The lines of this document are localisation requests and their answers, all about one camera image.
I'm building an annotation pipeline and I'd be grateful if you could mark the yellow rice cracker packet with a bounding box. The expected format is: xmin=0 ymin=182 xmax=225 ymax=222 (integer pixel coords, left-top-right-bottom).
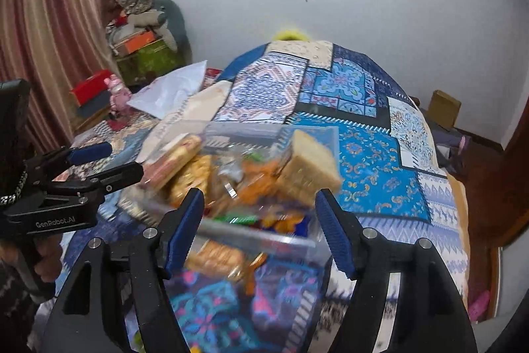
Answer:
xmin=139 ymin=133 xmax=203 ymax=192

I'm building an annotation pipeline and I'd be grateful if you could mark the clear plastic storage box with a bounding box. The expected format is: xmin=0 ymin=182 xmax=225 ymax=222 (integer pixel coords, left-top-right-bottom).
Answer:
xmin=118 ymin=121 xmax=342 ymax=265

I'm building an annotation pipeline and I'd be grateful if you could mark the beige wafer biscuit packet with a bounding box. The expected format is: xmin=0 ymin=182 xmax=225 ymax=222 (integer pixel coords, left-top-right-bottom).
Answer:
xmin=275 ymin=129 xmax=343 ymax=208

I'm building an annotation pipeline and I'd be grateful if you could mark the person left hand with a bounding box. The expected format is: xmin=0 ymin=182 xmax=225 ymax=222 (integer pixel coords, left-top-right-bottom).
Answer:
xmin=1 ymin=234 xmax=63 ymax=283

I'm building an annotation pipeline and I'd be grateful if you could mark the red box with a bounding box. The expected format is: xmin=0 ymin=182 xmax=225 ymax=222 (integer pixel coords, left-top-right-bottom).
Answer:
xmin=70 ymin=70 xmax=111 ymax=107

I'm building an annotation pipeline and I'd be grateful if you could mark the pink plush toy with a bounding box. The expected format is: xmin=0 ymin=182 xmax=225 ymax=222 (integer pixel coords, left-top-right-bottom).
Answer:
xmin=104 ymin=73 xmax=132 ymax=116

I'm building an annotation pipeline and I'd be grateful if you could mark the white pillow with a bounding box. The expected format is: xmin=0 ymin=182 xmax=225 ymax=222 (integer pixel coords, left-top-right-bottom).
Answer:
xmin=126 ymin=61 xmax=207 ymax=120

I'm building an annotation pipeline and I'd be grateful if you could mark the orange biscuit packet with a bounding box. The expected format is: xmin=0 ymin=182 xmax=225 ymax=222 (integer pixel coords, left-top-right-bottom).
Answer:
xmin=185 ymin=239 xmax=268 ymax=296

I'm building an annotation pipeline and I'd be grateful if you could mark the pile of clothes and boxes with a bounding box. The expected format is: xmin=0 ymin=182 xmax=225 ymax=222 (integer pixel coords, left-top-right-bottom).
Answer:
xmin=106 ymin=0 xmax=192 ymax=92

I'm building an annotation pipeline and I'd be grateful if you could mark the striped brown curtain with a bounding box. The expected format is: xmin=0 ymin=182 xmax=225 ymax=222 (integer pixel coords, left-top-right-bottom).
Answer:
xmin=1 ymin=0 xmax=117 ymax=152

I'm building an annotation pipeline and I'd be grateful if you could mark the patchwork patterned bed quilt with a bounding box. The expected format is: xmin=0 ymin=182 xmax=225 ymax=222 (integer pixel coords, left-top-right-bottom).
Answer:
xmin=57 ymin=41 xmax=468 ymax=352

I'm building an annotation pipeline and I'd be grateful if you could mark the cardboard box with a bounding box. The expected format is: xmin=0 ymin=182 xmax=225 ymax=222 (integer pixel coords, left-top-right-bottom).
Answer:
xmin=426 ymin=90 xmax=462 ymax=129

